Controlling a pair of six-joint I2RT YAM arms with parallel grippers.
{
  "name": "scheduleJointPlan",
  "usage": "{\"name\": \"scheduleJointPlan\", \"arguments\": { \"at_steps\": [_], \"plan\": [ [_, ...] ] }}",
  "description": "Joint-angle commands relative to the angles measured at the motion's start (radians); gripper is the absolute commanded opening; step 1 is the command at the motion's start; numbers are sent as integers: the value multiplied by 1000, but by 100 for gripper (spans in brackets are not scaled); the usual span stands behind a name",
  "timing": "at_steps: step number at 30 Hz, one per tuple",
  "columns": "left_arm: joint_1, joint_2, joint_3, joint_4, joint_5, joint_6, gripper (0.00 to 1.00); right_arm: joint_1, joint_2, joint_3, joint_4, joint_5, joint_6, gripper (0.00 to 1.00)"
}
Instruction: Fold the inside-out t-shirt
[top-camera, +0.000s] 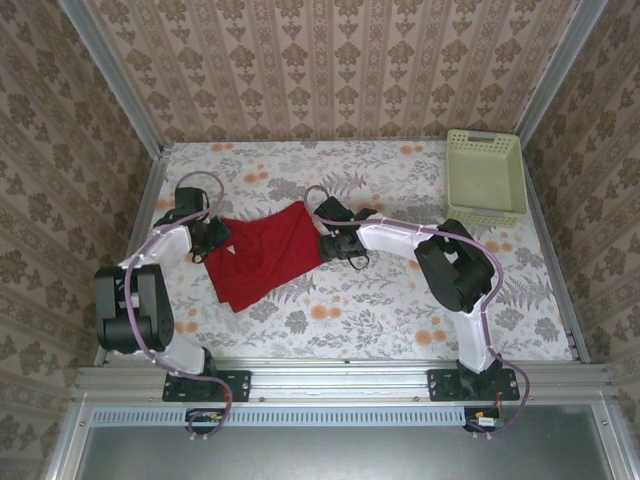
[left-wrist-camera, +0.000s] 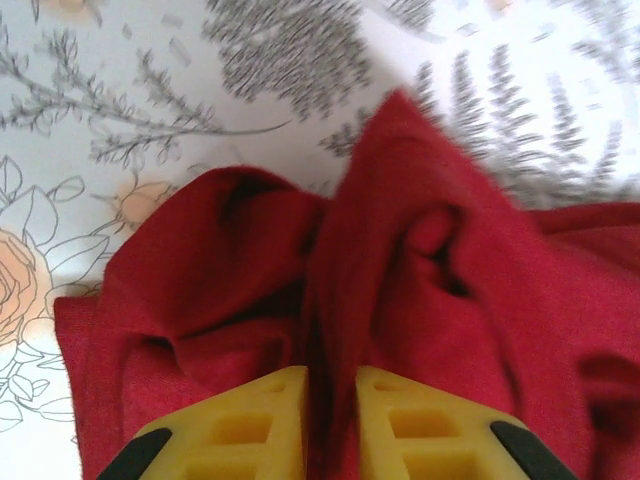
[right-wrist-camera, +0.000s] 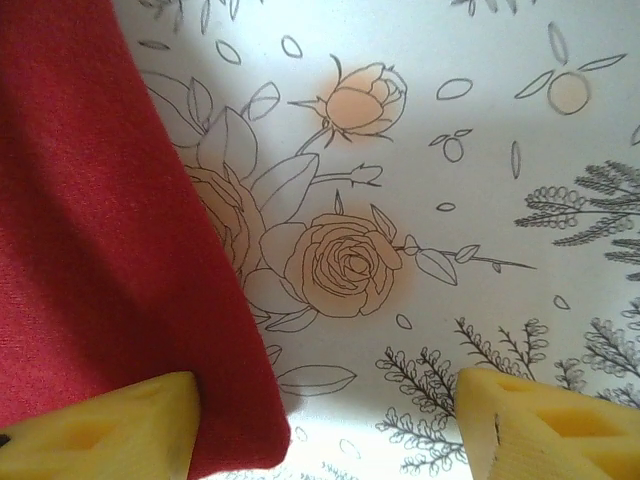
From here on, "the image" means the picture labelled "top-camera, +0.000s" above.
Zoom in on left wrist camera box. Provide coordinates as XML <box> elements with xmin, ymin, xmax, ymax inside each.
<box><xmin>174</xmin><ymin>187</ymin><xmax>209</xmax><ymax>214</ymax></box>

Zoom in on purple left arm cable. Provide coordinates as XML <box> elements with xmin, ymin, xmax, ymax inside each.
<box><xmin>124</xmin><ymin>171</ymin><xmax>234</xmax><ymax>444</ymax></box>

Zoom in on grey sheet metal panel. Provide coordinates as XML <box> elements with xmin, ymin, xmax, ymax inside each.
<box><xmin>74</xmin><ymin>424</ymin><xmax>626</xmax><ymax>480</ymax></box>

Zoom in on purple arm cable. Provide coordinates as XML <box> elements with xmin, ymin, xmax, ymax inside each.
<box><xmin>303</xmin><ymin>185</ymin><xmax>532</xmax><ymax>441</ymax></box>
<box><xmin>124</xmin><ymin>171</ymin><xmax>234</xmax><ymax>444</ymax></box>

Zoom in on small controller circuit board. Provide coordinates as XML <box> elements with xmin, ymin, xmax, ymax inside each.
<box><xmin>463</xmin><ymin>407</ymin><xmax>503</xmax><ymax>434</ymax></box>
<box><xmin>185</xmin><ymin>407</ymin><xmax>226</xmax><ymax>435</ymax></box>

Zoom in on long aluminium base rail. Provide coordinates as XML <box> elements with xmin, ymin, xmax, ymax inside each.
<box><xmin>72</xmin><ymin>357</ymin><xmax>611</xmax><ymax>404</ymax></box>

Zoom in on red t-shirt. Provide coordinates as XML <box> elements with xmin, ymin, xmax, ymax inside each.
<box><xmin>204</xmin><ymin>199</ymin><xmax>326</xmax><ymax>314</ymax></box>

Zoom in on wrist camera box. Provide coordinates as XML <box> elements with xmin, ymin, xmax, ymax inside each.
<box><xmin>174</xmin><ymin>187</ymin><xmax>209</xmax><ymax>214</ymax></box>
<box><xmin>315</xmin><ymin>197</ymin><xmax>351</xmax><ymax>226</ymax></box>

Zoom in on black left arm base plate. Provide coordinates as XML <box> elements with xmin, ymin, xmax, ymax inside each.
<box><xmin>162</xmin><ymin>369</ymin><xmax>251</xmax><ymax>403</ymax></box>

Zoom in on floral printed tablecloth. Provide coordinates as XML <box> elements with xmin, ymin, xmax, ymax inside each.
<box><xmin>114</xmin><ymin>140</ymin><xmax>574</xmax><ymax>361</ymax></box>

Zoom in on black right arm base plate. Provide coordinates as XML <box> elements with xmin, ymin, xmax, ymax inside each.
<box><xmin>427</xmin><ymin>368</ymin><xmax>521</xmax><ymax>403</ymax></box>

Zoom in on aluminium frame post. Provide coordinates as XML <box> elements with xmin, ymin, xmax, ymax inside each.
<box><xmin>57</xmin><ymin>0</ymin><xmax>166</xmax><ymax>156</ymax></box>
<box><xmin>514</xmin><ymin>0</ymin><xmax>609</xmax><ymax>146</ymax></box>

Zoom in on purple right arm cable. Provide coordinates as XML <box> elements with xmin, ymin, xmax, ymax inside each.
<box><xmin>303</xmin><ymin>185</ymin><xmax>532</xmax><ymax>441</ymax></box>

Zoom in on aluminium table side rail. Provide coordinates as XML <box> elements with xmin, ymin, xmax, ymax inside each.
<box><xmin>519</xmin><ymin>144</ymin><xmax>591</xmax><ymax>364</ymax></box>
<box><xmin>94</xmin><ymin>144</ymin><xmax>174</xmax><ymax>366</ymax></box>

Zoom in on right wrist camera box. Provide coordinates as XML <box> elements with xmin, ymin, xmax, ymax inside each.
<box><xmin>315</xmin><ymin>197</ymin><xmax>351</xmax><ymax>226</ymax></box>

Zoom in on grey slotted cable duct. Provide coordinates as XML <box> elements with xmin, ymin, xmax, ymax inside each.
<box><xmin>89</xmin><ymin>405</ymin><xmax>469</xmax><ymax>429</ymax></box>

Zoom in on pale green plastic basket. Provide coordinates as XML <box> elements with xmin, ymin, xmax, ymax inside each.
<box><xmin>445</xmin><ymin>128</ymin><xmax>530</xmax><ymax>230</ymax></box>

